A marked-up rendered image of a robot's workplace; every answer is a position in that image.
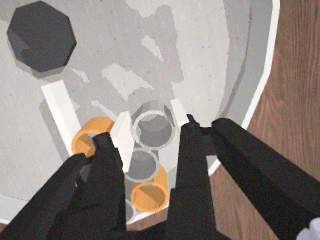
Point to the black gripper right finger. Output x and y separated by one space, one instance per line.
286 197

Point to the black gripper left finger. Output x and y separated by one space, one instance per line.
100 206

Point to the grey hollow cylinder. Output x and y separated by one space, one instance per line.
130 214
154 140
143 171

